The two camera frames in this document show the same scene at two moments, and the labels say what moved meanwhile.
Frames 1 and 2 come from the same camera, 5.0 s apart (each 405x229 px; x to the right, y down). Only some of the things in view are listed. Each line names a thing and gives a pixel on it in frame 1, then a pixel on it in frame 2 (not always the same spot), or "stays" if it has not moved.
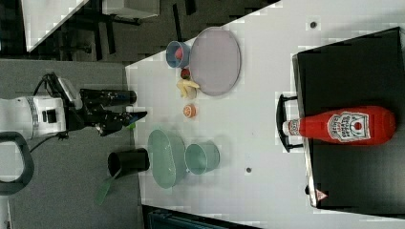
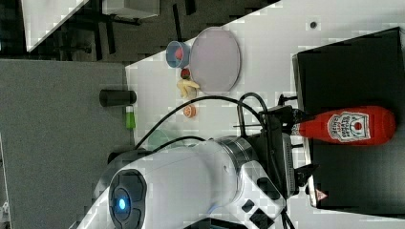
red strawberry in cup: (179, 53) stays
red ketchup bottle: (351, 126) stays
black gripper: (93, 113) to (272, 149)
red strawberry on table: (185, 73) stays
